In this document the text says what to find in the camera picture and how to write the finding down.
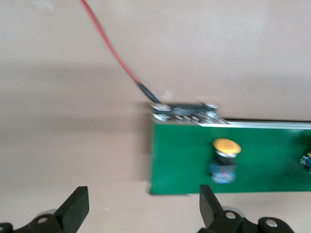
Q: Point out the yellow mushroom push button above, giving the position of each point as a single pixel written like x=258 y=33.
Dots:
x=306 y=161
x=222 y=170

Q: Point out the green conveyor belt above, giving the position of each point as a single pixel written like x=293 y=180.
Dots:
x=184 y=157

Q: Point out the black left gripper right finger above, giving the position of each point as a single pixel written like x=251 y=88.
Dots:
x=211 y=211

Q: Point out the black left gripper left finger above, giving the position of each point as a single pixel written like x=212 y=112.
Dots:
x=73 y=211

